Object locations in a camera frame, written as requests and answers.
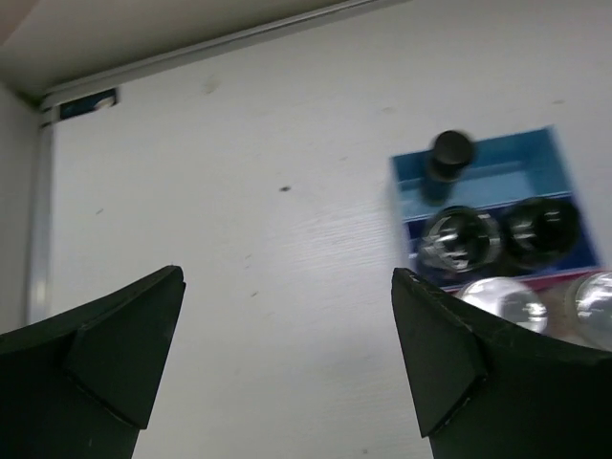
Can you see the silver-lid shaker bottle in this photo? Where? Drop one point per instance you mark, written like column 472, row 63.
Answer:
column 588, row 308
column 509, row 299

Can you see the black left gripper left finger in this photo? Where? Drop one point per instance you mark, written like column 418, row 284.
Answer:
column 82, row 384

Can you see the dark blue organizer box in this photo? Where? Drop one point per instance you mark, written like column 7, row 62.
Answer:
column 588, row 244

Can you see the light blue organizer box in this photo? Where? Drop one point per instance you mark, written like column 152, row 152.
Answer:
column 506, row 169

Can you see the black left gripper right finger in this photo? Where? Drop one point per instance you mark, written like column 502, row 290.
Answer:
column 486, row 388

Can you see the pink organizer box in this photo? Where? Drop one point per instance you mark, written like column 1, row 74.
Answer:
column 552, row 296

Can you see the black-cap spice jar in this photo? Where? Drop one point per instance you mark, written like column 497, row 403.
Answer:
column 459, row 240
column 536, row 233

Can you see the small black-lid pepper bottle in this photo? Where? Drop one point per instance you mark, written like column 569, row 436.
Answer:
column 450, row 154

